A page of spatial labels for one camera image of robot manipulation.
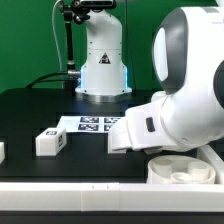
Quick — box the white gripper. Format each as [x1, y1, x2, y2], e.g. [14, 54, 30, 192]
[108, 101, 174, 151]

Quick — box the white round stool seat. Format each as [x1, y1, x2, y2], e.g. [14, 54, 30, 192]
[147, 155, 216, 184]

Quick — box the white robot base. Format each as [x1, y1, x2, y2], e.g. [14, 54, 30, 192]
[75, 10, 132, 102]

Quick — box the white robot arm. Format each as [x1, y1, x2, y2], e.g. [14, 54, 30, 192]
[108, 6, 224, 153]

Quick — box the white marker sheet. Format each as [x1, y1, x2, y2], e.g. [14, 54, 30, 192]
[57, 116, 119, 133]

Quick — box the white block at left edge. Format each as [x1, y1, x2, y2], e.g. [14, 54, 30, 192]
[0, 142, 5, 164]

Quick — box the black cable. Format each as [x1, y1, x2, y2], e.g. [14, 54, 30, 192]
[25, 71, 71, 90]

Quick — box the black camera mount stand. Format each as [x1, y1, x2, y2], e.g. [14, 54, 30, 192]
[59, 0, 118, 96]

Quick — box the white L-shaped obstacle wall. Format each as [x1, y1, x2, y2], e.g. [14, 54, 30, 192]
[0, 146, 224, 212]

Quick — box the grey cable on stand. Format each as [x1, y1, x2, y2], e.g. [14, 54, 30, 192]
[51, 0, 66, 73]

